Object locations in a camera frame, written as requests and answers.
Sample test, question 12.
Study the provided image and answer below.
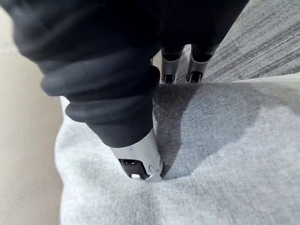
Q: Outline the light grey fabric cushion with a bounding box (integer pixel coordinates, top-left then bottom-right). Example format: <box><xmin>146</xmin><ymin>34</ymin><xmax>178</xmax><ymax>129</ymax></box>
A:
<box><xmin>54</xmin><ymin>44</ymin><xmax>300</xmax><ymax>225</ymax></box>

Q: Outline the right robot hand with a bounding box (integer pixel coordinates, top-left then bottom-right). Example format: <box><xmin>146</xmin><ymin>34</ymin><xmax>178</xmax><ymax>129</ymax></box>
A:
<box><xmin>0</xmin><ymin>0</ymin><xmax>250</xmax><ymax>183</ymax></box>

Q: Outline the grey woven sofa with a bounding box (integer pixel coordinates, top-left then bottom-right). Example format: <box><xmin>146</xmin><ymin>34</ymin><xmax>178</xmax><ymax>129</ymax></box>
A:
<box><xmin>203</xmin><ymin>0</ymin><xmax>300</xmax><ymax>82</ymax></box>

